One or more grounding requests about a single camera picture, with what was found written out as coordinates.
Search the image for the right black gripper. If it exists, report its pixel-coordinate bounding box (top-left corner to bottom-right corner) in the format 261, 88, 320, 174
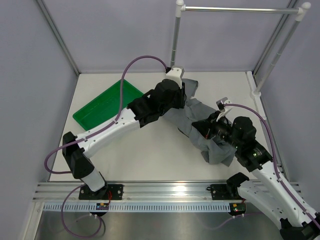
192, 110, 242, 150

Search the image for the grey button-up shirt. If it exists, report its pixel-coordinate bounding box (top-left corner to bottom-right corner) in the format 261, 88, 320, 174
162, 78, 236, 167

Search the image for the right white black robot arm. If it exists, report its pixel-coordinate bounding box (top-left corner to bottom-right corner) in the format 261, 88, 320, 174
192, 111, 320, 240

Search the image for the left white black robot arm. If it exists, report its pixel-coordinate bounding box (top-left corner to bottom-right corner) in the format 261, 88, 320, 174
62, 79, 187, 200

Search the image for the green plastic tray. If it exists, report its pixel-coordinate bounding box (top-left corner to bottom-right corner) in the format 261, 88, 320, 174
72, 80, 144, 131

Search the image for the metal clothes rack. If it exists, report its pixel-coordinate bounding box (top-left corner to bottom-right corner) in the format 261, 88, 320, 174
164, 0, 312, 121

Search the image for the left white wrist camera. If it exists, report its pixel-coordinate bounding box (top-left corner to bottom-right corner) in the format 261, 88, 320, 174
165, 66, 184, 89

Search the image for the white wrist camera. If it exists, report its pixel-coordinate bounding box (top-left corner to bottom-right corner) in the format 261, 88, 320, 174
165, 66, 184, 89
216, 97, 233, 122

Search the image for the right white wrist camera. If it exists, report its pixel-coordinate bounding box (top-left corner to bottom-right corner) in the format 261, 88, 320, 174
216, 97, 233, 122

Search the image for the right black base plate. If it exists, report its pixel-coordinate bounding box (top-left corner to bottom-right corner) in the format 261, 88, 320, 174
206, 183, 247, 201

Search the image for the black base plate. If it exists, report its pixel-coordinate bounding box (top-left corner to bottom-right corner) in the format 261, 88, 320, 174
206, 183, 247, 201
78, 184, 124, 201

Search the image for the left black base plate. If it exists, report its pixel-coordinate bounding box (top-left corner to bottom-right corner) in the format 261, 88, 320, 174
78, 184, 124, 201

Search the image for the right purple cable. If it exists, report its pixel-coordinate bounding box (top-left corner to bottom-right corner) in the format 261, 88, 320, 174
199, 103, 320, 231

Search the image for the aluminium frame post right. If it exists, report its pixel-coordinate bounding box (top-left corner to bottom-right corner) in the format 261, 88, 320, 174
252, 7, 290, 78

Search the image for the aluminium frame post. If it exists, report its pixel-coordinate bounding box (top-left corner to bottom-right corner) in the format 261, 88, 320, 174
252, 7, 290, 78
34, 0, 81, 77

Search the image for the aluminium mounting rail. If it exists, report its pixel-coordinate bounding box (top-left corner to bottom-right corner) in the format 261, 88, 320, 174
32, 181, 301, 202

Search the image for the aluminium frame post left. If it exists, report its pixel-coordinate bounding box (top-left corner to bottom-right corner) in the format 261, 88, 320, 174
34, 0, 81, 77

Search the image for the white slotted cable duct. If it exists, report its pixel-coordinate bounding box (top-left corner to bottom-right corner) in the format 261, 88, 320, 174
43, 202, 231, 213

